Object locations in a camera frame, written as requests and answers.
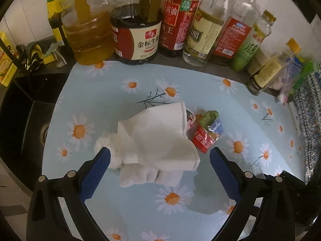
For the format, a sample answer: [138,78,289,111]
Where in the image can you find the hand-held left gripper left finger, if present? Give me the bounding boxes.
[26,147,112,241]

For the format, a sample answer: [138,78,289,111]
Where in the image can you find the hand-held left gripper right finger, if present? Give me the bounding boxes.
[209,147,295,241]

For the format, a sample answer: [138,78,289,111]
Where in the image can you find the red green snack wrapper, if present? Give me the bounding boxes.
[189,110,224,154]

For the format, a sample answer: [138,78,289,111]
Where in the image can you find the white paper towel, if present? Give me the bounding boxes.
[94,133,197,189]

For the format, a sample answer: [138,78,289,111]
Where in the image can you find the pink wrapper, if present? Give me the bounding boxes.
[186,110,198,130]

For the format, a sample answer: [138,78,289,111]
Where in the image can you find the black kitchen sink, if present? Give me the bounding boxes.
[0,73,66,192]

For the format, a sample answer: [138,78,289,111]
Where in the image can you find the blue daisy tablecloth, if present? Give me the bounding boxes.
[41,60,308,241]

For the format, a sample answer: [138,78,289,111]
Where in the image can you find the blue patterned curtain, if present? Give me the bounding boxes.
[293,70,321,182]

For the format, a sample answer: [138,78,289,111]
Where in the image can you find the pale label bottle yellow cap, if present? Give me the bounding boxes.
[246,38,302,96]

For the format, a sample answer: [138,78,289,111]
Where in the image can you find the blue white plastic packet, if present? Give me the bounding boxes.
[275,55,305,104]

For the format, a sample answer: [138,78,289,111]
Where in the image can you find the small metal sink fixture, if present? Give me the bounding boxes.
[54,47,67,68]

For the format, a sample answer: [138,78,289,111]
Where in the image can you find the green label oil bottle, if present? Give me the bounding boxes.
[230,10,276,71]

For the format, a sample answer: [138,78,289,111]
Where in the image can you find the yellow green sponge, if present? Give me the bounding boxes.
[43,43,61,65]

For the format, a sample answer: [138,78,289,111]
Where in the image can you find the green plastic packet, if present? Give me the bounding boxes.
[292,60,321,94]

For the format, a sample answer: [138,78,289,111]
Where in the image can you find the yellow black cloth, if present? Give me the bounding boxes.
[16,41,46,71]

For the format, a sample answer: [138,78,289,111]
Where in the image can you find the clear bottle gold cap red label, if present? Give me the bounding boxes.
[209,0,264,66]

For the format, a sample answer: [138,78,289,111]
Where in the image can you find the dark soy sauce jug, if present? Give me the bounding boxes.
[110,0,162,66]

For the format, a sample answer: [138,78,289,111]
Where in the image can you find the yellow dish soap bottle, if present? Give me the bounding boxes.
[0,31,19,86]

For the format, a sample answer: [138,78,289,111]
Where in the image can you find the clear vinegar bottle cream label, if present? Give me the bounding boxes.
[183,0,238,67]

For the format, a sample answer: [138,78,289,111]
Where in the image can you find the dark sauce bottle red label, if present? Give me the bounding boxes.
[158,0,201,58]

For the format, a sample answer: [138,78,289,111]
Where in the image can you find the dark bottle yellow green label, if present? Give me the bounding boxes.
[46,0,76,56]

